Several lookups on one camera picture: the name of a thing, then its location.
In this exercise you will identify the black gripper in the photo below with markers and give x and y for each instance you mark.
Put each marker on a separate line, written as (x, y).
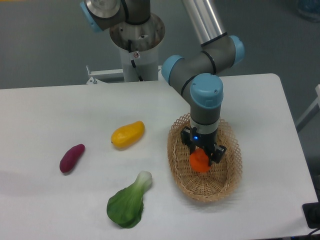
(208, 142)

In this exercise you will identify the orange fruit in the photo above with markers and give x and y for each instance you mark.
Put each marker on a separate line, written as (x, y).
(199, 161)

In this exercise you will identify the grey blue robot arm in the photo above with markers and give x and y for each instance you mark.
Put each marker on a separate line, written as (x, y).
(195, 79)

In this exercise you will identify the woven wicker basket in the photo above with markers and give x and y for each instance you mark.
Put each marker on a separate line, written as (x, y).
(221, 180)

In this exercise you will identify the yellow mango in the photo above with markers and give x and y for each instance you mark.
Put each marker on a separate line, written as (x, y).
(127, 135)

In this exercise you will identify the green bok choy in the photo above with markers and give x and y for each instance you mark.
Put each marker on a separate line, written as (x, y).
(125, 208)

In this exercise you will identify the black device at table edge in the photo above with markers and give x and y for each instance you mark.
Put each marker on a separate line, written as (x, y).
(312, 214)

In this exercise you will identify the purple sweet potato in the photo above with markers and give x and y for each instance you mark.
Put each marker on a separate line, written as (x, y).
(70, 158)

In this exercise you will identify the blue object top right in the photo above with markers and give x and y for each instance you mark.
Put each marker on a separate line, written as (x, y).
(309, 10)

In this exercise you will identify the white metal frame right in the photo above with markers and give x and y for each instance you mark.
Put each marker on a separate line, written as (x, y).
(310, 112)

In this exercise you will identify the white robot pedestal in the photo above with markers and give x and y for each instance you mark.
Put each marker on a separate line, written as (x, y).
(138, 47)

